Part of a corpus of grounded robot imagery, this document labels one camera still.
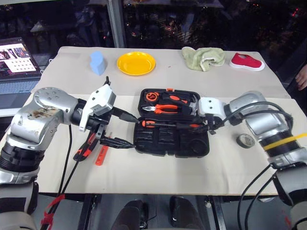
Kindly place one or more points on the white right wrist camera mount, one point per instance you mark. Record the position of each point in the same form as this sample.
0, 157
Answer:
211, 105

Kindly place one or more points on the black electrical tape roll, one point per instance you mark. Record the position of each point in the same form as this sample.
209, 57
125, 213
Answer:
250, 143

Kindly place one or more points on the green crumpled towel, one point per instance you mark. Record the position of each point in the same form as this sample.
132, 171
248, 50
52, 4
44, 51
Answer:
199, 58

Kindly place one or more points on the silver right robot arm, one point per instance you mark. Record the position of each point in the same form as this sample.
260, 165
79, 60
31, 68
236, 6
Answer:
263, 119

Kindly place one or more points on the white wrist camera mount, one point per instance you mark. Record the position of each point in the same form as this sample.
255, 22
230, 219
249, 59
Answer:
100, 98
211, 105

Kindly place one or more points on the black table frame leg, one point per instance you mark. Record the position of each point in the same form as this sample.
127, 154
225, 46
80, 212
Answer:
88, 210
217, 213

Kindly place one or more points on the yellow plastic plate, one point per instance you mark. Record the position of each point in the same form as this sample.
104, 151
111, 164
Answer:
135, 63

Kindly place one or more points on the orange black utility knife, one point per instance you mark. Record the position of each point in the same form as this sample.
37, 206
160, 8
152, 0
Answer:
84, 149

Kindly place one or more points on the blue plastic object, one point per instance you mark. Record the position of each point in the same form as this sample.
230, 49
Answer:
98, 63

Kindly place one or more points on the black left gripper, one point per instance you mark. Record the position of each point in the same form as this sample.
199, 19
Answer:
100, 119

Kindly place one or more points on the yellow tape band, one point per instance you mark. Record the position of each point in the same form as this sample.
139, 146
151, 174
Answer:
283, 141

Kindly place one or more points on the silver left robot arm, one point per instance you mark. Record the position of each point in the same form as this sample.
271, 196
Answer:
48, 119

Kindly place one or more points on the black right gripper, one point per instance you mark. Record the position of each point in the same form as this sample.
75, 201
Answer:
214, 122

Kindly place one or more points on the claw hammer with orange grip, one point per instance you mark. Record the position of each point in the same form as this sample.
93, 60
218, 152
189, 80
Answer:
173, 97

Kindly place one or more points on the dark rounded shape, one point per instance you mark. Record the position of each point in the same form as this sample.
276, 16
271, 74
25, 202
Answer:
184, 213
130, 215

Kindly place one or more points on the orange black screwdriver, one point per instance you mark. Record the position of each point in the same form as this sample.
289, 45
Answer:
192, 125
148, 123

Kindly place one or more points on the pale horizontal window frame bar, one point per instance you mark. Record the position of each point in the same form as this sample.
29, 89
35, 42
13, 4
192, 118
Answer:
24, 1

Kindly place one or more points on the red shoe with white sole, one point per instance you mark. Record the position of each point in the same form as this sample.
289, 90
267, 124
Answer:
247, 61

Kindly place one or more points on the black plastic tool case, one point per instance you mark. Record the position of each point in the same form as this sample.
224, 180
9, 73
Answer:
168, 143

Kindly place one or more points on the bystander bare hand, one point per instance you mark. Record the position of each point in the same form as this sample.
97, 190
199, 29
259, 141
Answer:
302, 80

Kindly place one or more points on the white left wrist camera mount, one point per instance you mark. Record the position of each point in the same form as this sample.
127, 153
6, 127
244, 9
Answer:
100, 98

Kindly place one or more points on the open laptop computer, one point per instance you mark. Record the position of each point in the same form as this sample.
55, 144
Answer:
16, 60

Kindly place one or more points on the grey window frame post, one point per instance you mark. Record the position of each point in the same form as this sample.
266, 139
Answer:
116, 24

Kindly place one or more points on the orange black tape measure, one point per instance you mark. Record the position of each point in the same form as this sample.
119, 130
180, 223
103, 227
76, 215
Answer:
151, 96

